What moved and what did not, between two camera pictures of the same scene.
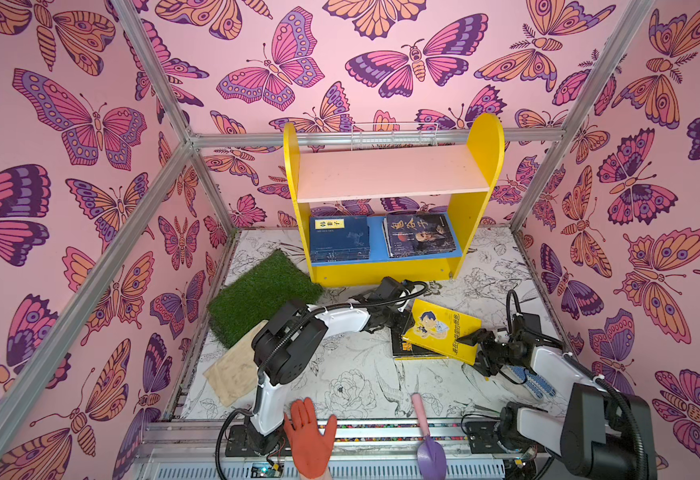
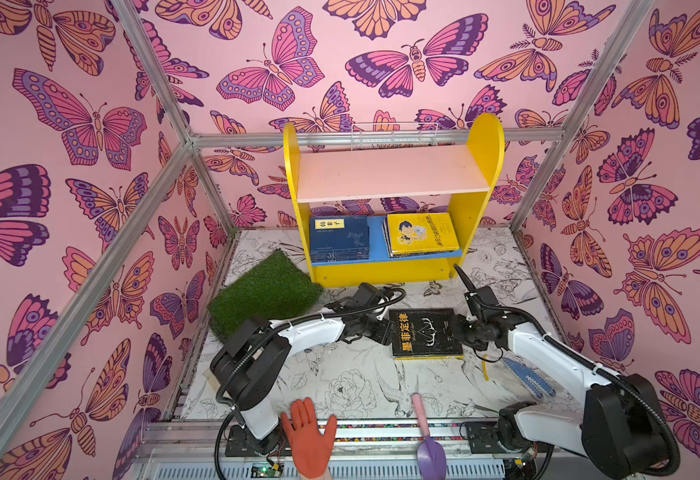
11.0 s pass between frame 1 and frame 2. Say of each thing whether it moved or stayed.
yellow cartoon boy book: moved
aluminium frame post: stayed
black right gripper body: moved
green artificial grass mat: stayed
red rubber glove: stayed
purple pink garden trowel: stayed
